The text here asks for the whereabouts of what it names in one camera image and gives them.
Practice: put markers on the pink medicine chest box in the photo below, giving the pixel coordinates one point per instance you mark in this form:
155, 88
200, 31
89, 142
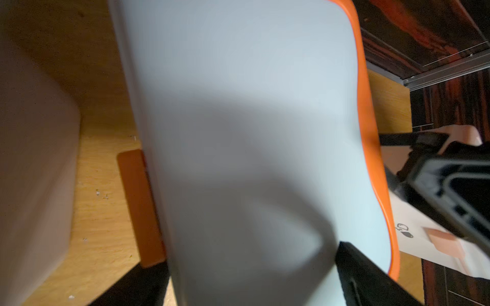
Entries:
40, 127

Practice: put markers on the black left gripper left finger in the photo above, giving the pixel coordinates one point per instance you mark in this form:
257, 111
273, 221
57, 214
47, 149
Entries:
140, 286

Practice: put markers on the white pink first aid box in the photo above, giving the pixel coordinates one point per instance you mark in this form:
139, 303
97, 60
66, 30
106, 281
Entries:
422, 236

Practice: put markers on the aluminium frame rail right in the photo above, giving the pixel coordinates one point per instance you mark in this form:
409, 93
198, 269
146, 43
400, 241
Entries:
419, 63

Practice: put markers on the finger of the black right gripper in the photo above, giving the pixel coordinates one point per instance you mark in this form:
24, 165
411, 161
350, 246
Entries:
430, 142
452, 190

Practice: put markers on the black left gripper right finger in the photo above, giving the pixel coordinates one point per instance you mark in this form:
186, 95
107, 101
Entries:
363, 283

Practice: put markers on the white orange handled box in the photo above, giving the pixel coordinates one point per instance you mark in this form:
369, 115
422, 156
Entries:
259, 133

